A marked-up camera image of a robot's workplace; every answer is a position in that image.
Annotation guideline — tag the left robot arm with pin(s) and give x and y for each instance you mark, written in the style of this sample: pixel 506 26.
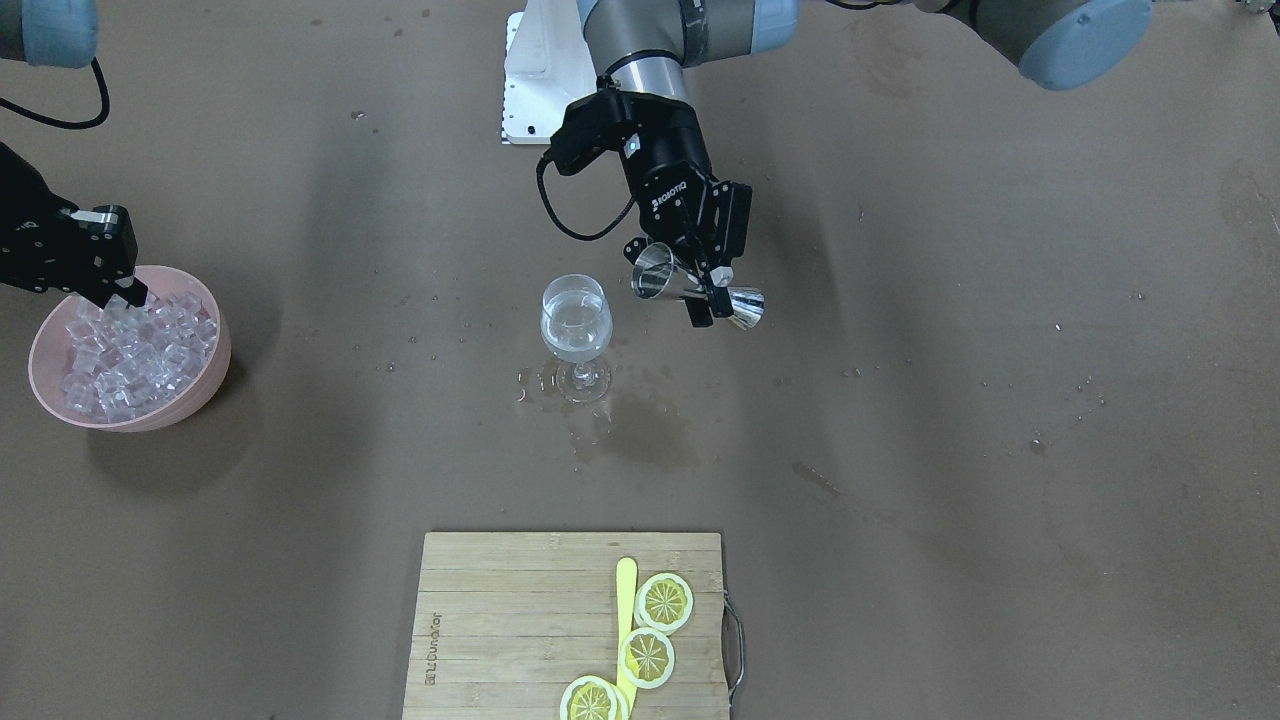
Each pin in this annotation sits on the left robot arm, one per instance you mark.
pixel 1058 45

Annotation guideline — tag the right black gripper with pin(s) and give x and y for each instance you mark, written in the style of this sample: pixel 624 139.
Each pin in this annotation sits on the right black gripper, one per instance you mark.
pixel 28 240

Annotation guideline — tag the bamboo cutting board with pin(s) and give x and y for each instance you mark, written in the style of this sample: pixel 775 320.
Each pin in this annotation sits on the bamboo cutting board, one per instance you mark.
pixel 504 621

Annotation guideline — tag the steel jigger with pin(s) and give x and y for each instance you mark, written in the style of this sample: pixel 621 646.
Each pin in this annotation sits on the steel jigger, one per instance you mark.
pixel 659 273

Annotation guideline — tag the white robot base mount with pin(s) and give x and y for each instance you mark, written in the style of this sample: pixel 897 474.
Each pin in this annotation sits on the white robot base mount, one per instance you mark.
pixel 560 51

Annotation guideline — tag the yellow plastic knife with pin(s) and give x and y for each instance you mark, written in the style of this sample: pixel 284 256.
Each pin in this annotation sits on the yellow plastic knife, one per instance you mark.
pixel 625 585

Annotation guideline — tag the far lemon slice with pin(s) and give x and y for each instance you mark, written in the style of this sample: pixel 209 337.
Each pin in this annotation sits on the far lemon slice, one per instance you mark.
pixel 590 697

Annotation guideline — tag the clear ice cube pile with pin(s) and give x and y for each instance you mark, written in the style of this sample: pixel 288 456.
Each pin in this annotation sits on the clear ice cube pile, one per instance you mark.
pixel 125 367

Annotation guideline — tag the pink bowl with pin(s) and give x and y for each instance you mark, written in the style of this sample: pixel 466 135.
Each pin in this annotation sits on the pink bowl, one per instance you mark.
pixel 49 357

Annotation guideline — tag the middle lemon slice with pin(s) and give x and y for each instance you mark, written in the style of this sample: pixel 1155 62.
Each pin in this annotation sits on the middle lemon slice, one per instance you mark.
pixel 646 658

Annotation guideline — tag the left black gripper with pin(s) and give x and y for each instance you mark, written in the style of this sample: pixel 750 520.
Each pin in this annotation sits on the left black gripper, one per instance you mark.
pixel 672 172

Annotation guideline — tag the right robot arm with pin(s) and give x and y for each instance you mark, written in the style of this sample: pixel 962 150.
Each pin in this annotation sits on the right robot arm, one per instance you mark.
pixel 62 34

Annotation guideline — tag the clear wine glass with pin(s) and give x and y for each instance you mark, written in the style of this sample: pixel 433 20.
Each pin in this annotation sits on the clear wine glass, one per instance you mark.
pixel 576 326

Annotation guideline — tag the lemon slice near handle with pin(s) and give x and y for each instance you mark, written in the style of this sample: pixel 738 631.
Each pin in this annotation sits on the lemon slice near handle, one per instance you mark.
pixel 664 603

